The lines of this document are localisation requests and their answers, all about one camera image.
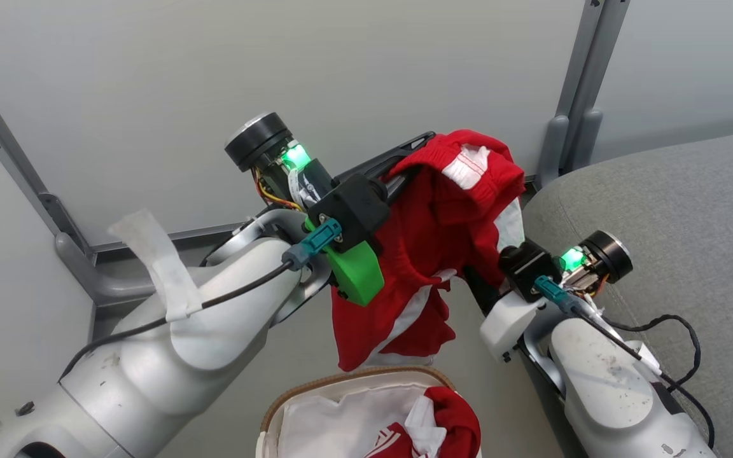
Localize black cable teal plug left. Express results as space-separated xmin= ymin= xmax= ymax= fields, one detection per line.
xmin=59 ymin=218 xmax=344 ymax=384

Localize grey fabric sofa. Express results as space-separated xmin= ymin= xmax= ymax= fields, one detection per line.
xmin=522 ymin=127 xmax=733 ymax=458

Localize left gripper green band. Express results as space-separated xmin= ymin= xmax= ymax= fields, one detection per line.
xmin=225 ymin=113 xmax=436 ymax=307

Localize white cloth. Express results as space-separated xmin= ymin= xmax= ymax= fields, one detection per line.
xmin=276 ymin=382 xmax=449 ymax=458

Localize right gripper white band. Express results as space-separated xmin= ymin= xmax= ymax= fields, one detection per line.
xmin=464 ymin=230 xmax=634 ymax=364

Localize grey double partition post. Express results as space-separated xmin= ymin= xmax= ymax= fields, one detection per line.
xmin=534 ymin=0 xmax=632 ymax=190

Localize white tape strip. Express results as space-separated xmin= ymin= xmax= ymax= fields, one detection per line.
xmin=107 ymin=208 xmax=204 ymax=323

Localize red garment with white stripes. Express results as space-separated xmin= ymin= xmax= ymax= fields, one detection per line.
xmin=331 ymin=129 xmax=526 ymax=373

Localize white basket with brown rim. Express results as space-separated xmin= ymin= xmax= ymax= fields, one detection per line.
xmin=256 ymin=365 xmax=483 ymax=458

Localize grey slanted partition post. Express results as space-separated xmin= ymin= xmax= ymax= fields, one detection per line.
xmin=0 ymin=53 xmax=158 ymax=307

